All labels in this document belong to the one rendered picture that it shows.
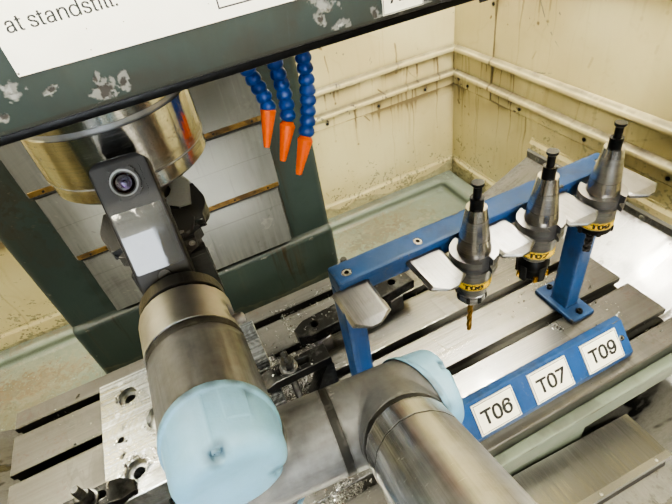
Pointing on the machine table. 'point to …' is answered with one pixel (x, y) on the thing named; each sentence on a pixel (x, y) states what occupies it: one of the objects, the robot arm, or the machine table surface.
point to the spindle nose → (120, 144)
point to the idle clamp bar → (393, 288)
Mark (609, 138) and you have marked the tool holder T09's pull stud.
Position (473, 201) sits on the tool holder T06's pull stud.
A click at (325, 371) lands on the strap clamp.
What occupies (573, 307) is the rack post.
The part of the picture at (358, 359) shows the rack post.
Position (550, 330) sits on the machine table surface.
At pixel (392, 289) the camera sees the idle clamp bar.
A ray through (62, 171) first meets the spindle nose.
